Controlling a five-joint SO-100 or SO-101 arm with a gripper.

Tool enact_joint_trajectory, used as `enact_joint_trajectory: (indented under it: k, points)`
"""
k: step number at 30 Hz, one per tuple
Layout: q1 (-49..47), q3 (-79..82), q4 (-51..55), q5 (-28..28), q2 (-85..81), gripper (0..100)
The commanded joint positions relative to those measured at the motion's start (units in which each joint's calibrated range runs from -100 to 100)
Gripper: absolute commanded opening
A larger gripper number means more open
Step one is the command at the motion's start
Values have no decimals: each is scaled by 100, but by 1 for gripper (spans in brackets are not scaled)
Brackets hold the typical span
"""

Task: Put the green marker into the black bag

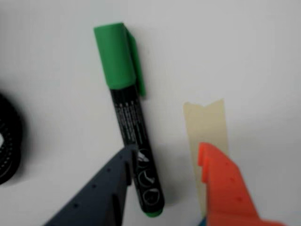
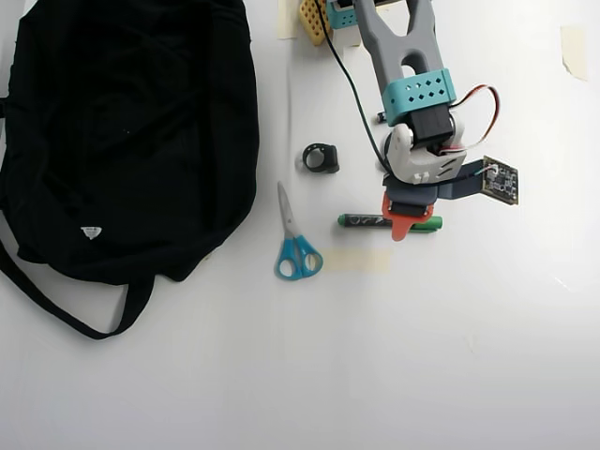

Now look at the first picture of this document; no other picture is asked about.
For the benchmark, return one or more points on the green marker pen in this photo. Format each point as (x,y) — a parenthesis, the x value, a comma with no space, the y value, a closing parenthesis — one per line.
(131,122)

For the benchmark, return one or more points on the dark navy gripper finger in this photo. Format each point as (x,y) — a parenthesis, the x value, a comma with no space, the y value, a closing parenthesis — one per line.
(101,195)

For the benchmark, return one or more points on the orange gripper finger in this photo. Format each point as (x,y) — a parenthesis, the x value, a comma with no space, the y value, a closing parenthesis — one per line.
(223,183)

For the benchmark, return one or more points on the wide masking tape strip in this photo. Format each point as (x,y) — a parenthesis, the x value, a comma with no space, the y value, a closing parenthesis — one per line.
(207,127)

